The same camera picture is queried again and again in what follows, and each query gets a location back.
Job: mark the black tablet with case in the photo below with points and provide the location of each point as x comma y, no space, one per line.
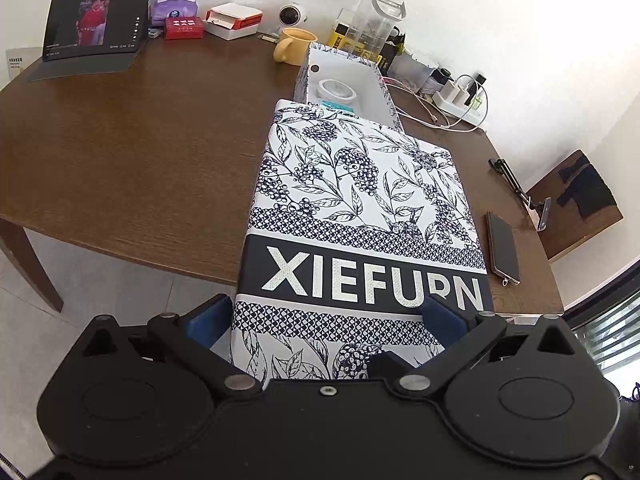
91,37

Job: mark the white round camera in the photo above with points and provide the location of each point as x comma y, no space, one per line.
292,15

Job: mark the dental floss pick box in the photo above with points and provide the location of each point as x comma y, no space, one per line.
338,106

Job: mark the black smartphone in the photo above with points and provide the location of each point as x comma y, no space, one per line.
502,250

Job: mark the purple tissue pack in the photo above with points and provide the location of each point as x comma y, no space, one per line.
164,9

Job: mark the red cigarette pack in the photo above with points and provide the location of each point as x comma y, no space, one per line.
187,27

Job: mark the clear plastic water bottle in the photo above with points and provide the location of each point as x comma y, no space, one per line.
371,25

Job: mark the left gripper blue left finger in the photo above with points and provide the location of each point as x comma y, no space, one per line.
208,322

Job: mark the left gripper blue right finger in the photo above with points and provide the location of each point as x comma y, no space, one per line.
447,325

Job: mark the white round tape roll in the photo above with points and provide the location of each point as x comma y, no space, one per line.
336,91

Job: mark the white power strip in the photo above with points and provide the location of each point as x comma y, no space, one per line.
464,98

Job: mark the black phone holder stand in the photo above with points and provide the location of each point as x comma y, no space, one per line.
541,210

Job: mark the wooden chair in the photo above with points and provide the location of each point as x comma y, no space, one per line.
581,205

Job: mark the white and red open box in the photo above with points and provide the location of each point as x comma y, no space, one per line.
230,21

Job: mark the floral open storage box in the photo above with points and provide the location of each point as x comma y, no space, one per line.
346,82

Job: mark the floral XIEFURN box lid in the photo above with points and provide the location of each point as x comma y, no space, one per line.
352,225

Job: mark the yellow mug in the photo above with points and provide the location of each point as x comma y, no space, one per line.
293,45

